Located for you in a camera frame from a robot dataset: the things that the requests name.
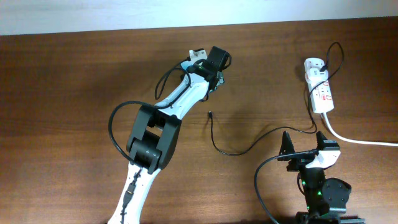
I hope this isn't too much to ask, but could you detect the white power strip cord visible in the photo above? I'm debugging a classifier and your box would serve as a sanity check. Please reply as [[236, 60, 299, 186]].
[[321, 112, 398, 147]]

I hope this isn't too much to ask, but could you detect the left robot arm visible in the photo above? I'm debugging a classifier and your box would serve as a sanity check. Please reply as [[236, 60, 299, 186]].
[[108, 46, 232, 224]]

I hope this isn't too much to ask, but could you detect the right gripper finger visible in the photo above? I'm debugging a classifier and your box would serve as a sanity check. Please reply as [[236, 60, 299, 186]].
[[316, 131, 340, 151], [278, 131, 295, 161]]

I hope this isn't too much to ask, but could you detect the white USB charger adapter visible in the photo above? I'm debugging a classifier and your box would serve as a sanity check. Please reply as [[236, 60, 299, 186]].
[[305, 67, 329, 84]]

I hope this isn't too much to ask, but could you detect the white power strip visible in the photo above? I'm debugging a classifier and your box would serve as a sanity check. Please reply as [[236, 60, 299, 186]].
[[304, 58, 334, 114]]

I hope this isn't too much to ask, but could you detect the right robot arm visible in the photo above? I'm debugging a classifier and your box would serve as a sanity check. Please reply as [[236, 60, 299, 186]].
[[278, 131, 366, 224]]

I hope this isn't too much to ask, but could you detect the blue Galaxy smartphone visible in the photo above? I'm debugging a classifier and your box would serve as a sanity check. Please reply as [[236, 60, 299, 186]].
[[180, 60, 225, 93]]

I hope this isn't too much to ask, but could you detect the black USB charging cable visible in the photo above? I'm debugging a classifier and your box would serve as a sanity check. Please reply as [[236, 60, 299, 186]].
[[208, 42, 345, 157]]

